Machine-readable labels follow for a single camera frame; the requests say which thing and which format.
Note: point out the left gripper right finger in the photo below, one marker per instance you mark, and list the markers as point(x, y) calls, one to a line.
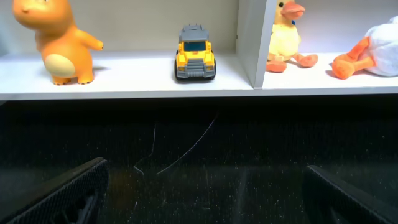
point(335, 199)

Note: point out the orange dinosaur figure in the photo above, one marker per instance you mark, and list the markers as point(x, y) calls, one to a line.
point(62, 43)

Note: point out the white plush duck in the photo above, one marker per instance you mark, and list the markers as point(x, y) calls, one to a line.
point(384, 53)

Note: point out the grey and yellow toy truck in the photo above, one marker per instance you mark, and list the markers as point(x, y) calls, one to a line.
point(195, 59)

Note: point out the yellow plush duck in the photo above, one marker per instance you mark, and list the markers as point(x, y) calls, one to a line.
point(284, 37)

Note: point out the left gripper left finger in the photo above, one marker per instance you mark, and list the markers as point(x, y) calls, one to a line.
point(62, 196)

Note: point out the white shelf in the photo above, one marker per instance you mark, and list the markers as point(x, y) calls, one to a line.
point(140, 81)

